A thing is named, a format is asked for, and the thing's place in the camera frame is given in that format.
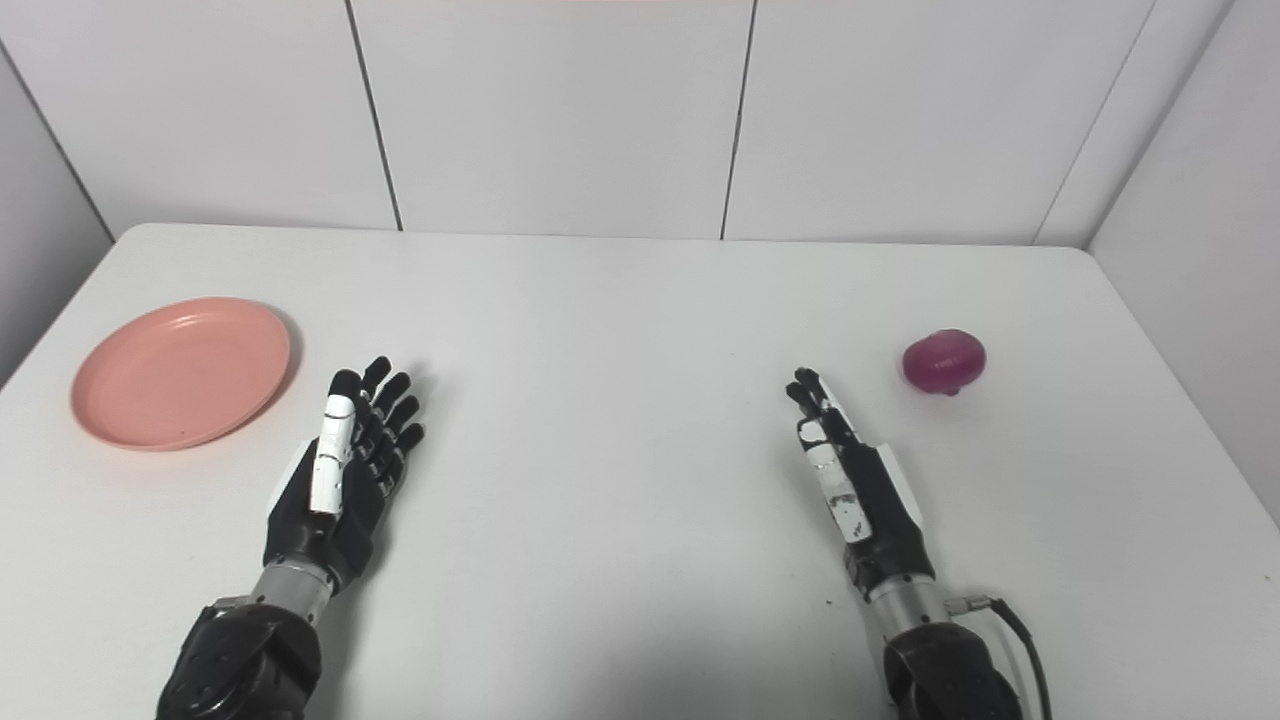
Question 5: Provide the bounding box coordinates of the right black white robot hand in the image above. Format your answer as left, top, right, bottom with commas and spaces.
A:
784, 367, 938, 602

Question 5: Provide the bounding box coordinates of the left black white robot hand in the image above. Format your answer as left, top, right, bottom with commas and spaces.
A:
263, 356, 427, 597

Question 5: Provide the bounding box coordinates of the purple onion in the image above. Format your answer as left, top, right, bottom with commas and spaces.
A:
902, 329, 987, 397

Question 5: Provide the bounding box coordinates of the pink round plate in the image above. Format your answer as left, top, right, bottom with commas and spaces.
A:
70, 297, 293, 452

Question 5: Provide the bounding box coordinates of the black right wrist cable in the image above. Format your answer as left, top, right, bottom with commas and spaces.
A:
948, 595, 1054, 720

